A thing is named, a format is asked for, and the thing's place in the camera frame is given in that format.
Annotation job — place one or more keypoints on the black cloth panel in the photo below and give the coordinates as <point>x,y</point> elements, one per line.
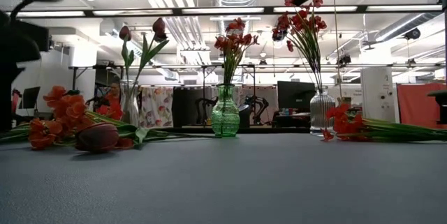
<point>183,109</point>

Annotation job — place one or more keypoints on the person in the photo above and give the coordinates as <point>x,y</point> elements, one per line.
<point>114,91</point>

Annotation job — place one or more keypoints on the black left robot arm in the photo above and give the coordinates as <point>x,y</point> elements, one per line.
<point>21,42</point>

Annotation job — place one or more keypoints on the black aluminium table frame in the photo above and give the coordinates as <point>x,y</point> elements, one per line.
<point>272,130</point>

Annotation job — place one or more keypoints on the red artificial flower bunch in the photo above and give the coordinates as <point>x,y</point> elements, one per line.
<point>300,20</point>
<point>344,123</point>

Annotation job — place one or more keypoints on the slim clear glass vase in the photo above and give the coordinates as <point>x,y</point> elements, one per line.
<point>130,105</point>

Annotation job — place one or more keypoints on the red partition wall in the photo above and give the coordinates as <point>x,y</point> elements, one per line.
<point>422,105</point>

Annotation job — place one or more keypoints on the blue table mat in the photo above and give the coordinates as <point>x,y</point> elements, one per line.
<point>223,182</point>

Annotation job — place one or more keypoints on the floral curtain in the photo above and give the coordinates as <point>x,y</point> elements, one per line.
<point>156,107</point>

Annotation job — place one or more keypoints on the dark red artificial tulip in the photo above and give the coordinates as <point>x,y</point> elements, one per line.
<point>159,28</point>
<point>125,33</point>
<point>97,137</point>

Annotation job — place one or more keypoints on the black background robot arm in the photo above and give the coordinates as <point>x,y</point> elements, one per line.
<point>202,102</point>
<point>260,103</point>

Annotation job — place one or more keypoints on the ribbed clear glass vase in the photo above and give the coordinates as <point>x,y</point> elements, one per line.
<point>319,109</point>

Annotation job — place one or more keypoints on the green glass vase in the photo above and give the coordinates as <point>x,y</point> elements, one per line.
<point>225,119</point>

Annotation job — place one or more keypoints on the black computer monitor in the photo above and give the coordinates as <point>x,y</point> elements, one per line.
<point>295,95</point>

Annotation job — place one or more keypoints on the small black monitor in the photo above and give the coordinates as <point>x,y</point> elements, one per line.
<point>29,97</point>

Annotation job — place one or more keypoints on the black hanging camera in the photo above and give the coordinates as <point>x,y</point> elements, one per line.
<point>412,33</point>

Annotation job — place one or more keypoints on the black upright post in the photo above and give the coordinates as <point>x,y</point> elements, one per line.
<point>445,42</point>

